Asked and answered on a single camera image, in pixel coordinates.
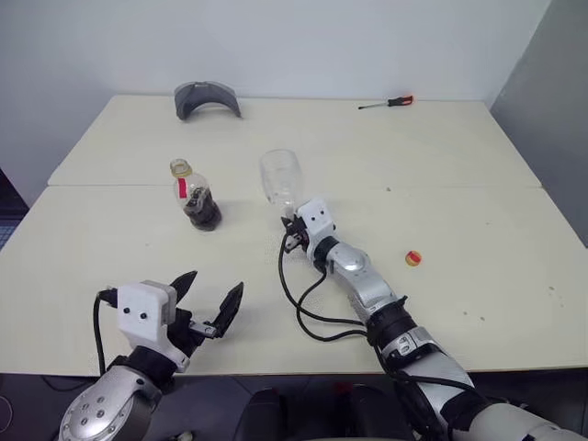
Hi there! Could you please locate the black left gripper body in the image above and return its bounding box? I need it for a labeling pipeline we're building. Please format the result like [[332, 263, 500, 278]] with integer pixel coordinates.
[[165, 308, 219, 359]]

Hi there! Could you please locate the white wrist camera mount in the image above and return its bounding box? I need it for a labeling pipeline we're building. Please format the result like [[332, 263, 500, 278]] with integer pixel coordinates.
[[116, 279, 192, 374], [295, 198, 337, 261]]

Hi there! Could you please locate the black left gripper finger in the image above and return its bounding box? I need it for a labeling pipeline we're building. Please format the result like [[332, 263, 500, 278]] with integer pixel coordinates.
[[212, 281, 245, 340], [166, 270, 199, 308]]

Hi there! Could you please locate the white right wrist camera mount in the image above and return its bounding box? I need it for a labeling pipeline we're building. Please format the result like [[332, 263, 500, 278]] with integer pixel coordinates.
[[295, 198, 337, 261]]

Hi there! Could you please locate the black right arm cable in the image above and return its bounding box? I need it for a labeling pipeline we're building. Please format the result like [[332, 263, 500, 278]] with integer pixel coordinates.
[[277, 232, 477, 414]]

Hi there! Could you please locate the grey partition panel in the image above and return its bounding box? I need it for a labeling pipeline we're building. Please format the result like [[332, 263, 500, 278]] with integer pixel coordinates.
[[488, 0, 588, 250]]

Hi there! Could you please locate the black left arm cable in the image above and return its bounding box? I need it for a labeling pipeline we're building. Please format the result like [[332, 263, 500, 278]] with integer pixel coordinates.
[[93, 286, 121, 374]]

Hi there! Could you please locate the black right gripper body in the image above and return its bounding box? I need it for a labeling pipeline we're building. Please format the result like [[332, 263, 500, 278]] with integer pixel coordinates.
[[289, 214, 311, 253]]

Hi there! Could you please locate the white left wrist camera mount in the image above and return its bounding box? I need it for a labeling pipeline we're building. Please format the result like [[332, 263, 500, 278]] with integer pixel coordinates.
[[116, 279, 192, 374]]

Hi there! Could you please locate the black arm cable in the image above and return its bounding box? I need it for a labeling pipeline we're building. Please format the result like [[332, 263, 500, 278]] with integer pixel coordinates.
[[277, 232, 477, 414], [93, 286, 121, 374]]

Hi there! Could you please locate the clear plastic bottle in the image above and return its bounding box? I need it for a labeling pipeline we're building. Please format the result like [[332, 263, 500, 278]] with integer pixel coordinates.
[[258, 148, 302, 222]]

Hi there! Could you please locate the dark rounded shape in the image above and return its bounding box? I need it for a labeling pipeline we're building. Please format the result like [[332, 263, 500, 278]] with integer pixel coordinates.
[[235, 387, 294, 441]]

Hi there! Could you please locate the bottle with dark contents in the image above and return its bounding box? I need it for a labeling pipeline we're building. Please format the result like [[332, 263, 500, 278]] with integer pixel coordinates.
[[168, 157, 223, 232]]

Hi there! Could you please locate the orange and black screwdriver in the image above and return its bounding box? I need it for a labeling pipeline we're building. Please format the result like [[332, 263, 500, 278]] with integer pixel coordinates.
[[357, 94, 416, 111]]

